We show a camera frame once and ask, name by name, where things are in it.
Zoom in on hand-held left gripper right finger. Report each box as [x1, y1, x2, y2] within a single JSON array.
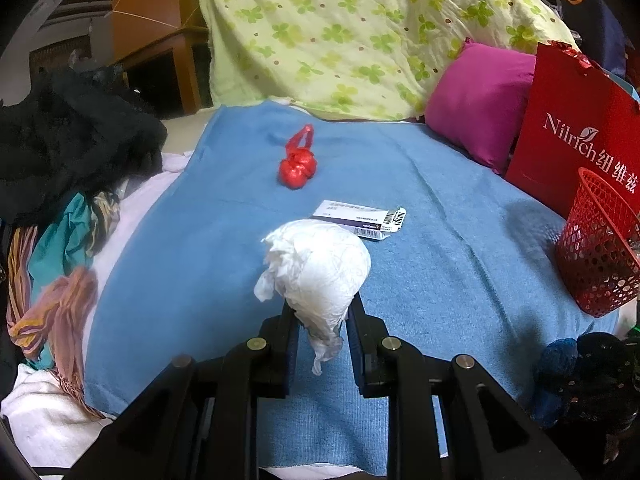
[[347, 292, 583, 480]]

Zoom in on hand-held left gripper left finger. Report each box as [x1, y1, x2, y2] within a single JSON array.
[[65, 302, 301, 480]]

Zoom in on white tissue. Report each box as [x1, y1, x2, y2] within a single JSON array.
[[253, 219, 372, 376]]

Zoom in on red mesh basket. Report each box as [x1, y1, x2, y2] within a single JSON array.
[[554, 167, 640, 318]]

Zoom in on blue blanket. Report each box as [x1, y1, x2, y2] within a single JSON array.
[[82, 100, 621, 478]]

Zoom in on flat white medicine box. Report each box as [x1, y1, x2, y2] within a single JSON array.
[[310, 199, 407, 241]]

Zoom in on red knotted plastic bag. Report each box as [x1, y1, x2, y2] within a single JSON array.
[[278, 124, 319, 191]]

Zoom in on pale pink sheet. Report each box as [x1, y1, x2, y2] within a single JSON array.
[[82, 150, 193, 311]]

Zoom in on blue and black knitted cloth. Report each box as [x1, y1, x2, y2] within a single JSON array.
[[531, 331, 640, 466]]

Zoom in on colourful striped cloth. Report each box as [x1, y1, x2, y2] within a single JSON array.
[[6, 190, 123, 418]]

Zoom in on white towel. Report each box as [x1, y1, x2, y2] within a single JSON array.
[[0, 362, 118, 471]]

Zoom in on magenta pillow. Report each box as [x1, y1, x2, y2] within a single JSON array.
[[425, 40, 538, 176]]

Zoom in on red paper bag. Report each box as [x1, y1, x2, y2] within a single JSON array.
[[504, 41, 640, 221]]

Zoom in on black fuzzy cloth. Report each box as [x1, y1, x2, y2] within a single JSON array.
[[0, 67, 168, 226]]

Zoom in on green clover print blanket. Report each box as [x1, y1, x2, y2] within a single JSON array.
[[198, 0, 581, 122]]

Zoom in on wooden cabinet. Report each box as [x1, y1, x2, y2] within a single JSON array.
[[107, 0, 213, 117]]

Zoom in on navy bag with orange handles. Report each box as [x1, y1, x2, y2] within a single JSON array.
[[555, 0, 628, 81]]

